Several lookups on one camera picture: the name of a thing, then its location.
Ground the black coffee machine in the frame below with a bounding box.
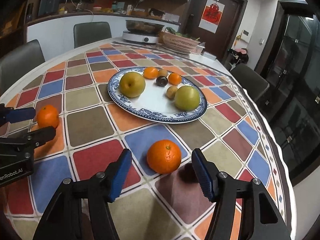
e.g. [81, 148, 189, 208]
[38, 0, 60, 16]

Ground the grey chair near left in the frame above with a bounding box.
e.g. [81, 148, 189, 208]
[1, 40, 45, 95]

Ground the small white box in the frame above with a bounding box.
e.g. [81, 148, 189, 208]
[201, 51, 216, 61]

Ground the blue white oval plate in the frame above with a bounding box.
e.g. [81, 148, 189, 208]
[107, 66, 208, 124]

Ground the small white basket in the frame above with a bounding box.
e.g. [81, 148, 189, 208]
[191, 43, 205, 55]

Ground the pink woven basket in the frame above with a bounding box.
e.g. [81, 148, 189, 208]
[162, 33, 200, 54]

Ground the grey chair right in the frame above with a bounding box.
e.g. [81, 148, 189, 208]
[231, 63, 270, 102]

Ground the grey chair far left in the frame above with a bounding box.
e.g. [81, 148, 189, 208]
[73, 22, 112, 48]

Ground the dark wooden door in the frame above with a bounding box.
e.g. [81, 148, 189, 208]
[179, 0, 247, 62]

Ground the yellow pear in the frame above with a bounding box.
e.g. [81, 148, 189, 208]
[119, 72, 146, 98]

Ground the small brown pear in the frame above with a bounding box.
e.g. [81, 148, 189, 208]
[166, 86, 178, 100]
[158, 69, 168, 77]

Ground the steel pan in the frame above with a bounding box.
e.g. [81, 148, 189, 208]
[126, 20, 164, 35]

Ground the small brown pear front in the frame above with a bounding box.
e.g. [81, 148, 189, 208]
[158, 69, 168, 77]

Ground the white induction cooker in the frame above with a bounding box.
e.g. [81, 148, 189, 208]
[122, 31, 159, 44]

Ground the large green apple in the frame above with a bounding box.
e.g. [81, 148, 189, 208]
[174, 86, 200, 112]

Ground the small orange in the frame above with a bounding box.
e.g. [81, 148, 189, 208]
[36, 105, 60, 128]

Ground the dark purple plum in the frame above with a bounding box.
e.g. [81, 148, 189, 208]
[156, 76, 168, 87]

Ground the grey chair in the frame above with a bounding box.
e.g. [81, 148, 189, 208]
[73, 22, 112, 48]
[231, 63, 270, 102]
[1, 40, 45, 95]

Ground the white wall panel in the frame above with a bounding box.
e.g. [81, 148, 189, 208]
[240, 30, 251, 43]

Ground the white side counter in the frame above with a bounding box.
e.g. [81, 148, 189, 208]
[24, 11, 182, 48]

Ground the colourful checkered tablecloth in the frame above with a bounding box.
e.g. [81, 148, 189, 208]
[1, 41, 296, 239]

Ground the red calendar poster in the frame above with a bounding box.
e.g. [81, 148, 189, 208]
[199, 0, 225, 34]

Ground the glass sliding door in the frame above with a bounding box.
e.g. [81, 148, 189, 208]
[255, 1, 319, 184]

